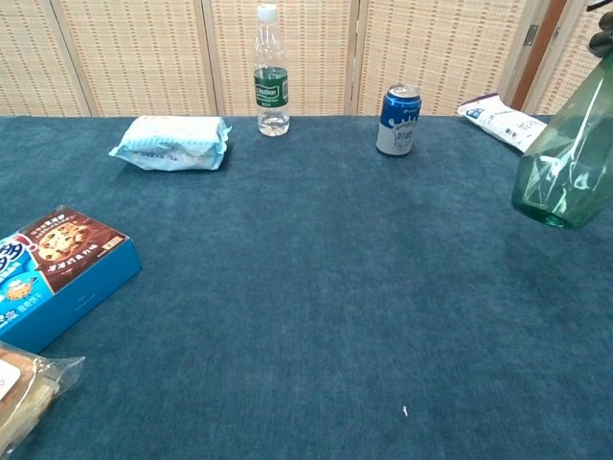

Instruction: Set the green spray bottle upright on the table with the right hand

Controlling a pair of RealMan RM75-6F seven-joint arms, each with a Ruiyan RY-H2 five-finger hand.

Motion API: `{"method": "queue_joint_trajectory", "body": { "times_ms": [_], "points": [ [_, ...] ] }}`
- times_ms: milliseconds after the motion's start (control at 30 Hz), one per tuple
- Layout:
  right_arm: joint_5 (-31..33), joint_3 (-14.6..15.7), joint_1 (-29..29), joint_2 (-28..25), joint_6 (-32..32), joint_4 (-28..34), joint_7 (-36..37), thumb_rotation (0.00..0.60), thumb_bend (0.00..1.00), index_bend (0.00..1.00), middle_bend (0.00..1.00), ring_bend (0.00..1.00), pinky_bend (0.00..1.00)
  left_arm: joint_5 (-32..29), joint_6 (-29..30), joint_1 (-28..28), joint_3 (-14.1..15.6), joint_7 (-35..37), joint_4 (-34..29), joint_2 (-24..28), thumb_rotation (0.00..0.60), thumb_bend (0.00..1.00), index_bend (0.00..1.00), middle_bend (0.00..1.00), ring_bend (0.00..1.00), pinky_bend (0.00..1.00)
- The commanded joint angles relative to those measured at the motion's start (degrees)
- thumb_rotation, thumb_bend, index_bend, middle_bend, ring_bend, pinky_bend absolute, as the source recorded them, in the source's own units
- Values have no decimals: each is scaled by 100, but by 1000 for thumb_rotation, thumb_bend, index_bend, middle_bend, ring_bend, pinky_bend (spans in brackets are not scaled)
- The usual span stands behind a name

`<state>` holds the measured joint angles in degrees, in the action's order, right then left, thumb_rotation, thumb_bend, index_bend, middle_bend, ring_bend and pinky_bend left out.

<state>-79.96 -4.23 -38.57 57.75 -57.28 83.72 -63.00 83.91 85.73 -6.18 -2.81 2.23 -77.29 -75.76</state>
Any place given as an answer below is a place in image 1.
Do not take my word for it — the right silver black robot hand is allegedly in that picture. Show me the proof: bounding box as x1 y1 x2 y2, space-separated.
587 9 613 59

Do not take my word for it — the green spray bottle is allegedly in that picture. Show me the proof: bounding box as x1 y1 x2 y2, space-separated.
511 56 613 230

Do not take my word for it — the clear water bottle green label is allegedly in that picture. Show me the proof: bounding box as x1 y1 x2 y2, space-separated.
252 3 292 137

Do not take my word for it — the bamboo folding screen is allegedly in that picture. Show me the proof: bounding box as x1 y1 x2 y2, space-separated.
0 0 542 118
524 0 613 116

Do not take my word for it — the white snack pouch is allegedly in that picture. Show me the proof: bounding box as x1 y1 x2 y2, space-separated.
456 92 550 154

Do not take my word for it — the blue white drink can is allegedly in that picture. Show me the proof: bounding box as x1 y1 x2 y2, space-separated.
375 83 422 157

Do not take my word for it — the blue table mat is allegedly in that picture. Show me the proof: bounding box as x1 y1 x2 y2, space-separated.
0 114 613 460

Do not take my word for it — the light blue wet wipes pack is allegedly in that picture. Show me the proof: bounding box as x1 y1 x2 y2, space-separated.
108 115 233 173

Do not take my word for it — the blue cookie box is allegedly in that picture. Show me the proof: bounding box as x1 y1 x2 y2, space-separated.
0 205 143 355

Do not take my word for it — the bread in clear wrapper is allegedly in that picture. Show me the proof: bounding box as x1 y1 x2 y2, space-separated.
0 340 86 456

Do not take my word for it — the brown wooden post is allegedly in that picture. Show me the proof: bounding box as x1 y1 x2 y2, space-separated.
511 0 569 110

